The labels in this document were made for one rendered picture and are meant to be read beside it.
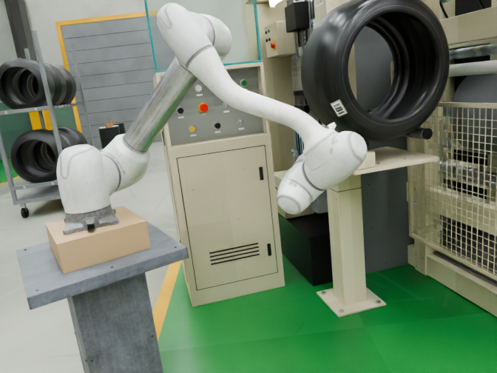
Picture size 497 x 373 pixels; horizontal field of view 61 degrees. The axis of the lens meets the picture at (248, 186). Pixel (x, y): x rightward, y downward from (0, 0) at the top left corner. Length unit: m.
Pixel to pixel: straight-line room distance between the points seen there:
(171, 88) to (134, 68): 9.51
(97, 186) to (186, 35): 0.59
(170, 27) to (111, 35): 9.88
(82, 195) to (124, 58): 9.63
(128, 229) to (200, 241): 0.87
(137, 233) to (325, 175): 0.70
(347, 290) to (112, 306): 1.20
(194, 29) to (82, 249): 0.77
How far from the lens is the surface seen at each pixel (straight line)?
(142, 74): 10.94
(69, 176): 1.50
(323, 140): 1.09
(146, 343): 1.69
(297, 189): 1.14
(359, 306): 2.29
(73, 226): 1.53
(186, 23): 1.27
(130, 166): 1.61
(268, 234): 2.37
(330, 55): 1.60
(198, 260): 2.33
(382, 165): 1.71
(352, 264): 2.22
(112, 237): 1.47
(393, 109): 2.01
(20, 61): 5.11
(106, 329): 1.62
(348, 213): 2.11
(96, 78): 11.22
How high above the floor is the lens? 1.17
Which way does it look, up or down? 14 degrees down
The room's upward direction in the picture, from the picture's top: 6 degrees counter-clockwise
